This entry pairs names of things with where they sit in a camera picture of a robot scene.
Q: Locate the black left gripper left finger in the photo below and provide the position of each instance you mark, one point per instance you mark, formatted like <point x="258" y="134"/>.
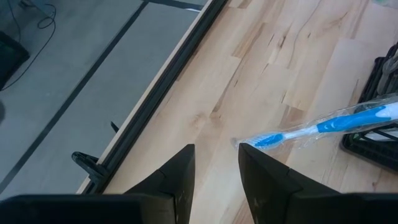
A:
<point x="168" y="199"/>

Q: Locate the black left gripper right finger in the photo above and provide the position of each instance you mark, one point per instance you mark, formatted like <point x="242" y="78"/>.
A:
<point x="273" y="199"/>

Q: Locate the black equipment case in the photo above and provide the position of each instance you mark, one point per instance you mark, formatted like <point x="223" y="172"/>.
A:
<point x="11" y="59"/>

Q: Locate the black frame clamp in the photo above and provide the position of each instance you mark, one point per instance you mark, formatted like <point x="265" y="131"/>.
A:
<point x="114" y="127"/>
<point x="90" y="166"/>

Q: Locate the black aluminium table frame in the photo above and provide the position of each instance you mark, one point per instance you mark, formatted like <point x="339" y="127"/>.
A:
<point x="149" y="99"/>

